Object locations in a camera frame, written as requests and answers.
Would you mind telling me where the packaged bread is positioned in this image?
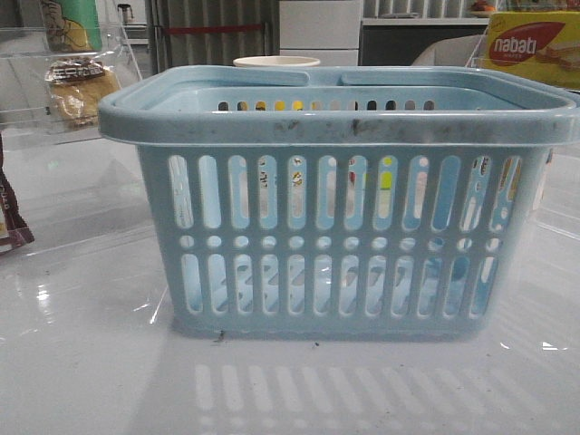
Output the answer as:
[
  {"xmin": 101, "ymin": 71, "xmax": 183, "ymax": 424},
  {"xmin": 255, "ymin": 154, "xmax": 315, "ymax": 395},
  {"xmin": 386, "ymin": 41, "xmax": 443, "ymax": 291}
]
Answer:
[{"xmin": 44, "ymin": 57, "xmax": 120, "ymax": 130}]

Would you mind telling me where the light blue plastic basket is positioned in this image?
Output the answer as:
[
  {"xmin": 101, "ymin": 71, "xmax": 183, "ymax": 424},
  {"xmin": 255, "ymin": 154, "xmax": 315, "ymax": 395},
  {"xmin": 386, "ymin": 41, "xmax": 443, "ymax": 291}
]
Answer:
[{"xmin": 99, "ymin": 66, "xmax": 579, "ymax": 338}]

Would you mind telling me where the white cabinet in background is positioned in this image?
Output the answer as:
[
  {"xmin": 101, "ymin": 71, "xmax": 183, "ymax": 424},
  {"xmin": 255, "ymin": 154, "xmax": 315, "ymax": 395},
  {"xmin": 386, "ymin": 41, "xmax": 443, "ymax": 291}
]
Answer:
[{"xmin": 278, "ymin": 1, "xmax": 363, "ymax": 66}]

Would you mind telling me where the clear acrylic stand right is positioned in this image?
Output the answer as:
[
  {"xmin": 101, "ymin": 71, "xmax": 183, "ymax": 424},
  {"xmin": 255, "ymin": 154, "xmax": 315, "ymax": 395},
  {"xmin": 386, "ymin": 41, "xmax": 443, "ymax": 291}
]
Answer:
[{"xmin": 466, "ymin": 30, "xmax": 488, "ymax": 68}]

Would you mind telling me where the clear acrylic shelf left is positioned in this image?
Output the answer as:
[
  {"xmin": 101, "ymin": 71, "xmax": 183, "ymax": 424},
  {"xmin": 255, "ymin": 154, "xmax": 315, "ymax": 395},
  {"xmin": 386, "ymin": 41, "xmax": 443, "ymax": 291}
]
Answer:
[{"xmin": 1, "ymin": 22, "xmax": 141, "ymax": 150}]

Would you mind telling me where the green cartoon drink carton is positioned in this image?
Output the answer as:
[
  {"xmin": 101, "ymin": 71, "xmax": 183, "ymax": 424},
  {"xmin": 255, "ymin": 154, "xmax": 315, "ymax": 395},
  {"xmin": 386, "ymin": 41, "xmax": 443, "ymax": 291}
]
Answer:
[{"xmin": 40, "ymin": 0, "xmax": 102, "ymax": 53}]

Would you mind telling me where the yellow nabati wafer box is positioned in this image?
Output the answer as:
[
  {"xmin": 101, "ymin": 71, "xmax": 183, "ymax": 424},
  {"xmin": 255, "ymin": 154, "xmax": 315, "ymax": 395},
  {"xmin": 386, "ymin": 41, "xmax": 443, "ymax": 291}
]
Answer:
[{"xmin": 478, "ymin": 11, "xmax": 579, "ymax": 90}]

